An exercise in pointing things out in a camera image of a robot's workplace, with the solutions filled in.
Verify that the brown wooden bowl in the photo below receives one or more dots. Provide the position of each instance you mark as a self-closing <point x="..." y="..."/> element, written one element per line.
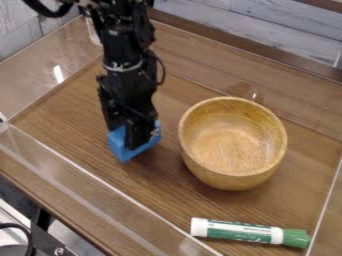
<point x="233" y="141"/>

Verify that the clear acrylic tray wall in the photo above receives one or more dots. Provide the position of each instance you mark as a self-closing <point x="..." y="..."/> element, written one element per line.
<point x="131" y="208"/>

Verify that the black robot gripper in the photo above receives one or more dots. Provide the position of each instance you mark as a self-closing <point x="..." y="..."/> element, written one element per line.
<point x="126" y="90"/>

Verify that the green white marker pen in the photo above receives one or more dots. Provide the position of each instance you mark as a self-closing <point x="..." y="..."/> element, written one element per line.
<point x="249" y="232"/>

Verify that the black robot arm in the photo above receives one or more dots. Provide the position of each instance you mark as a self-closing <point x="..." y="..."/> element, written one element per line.
<point x="122" y="26"/>

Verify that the blue foam block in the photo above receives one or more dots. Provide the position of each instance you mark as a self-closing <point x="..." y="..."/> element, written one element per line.
<point x="122" y="152"/>

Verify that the black metal stand bracket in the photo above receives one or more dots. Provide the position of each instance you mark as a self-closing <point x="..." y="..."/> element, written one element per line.
<point x="46" y="245"/>

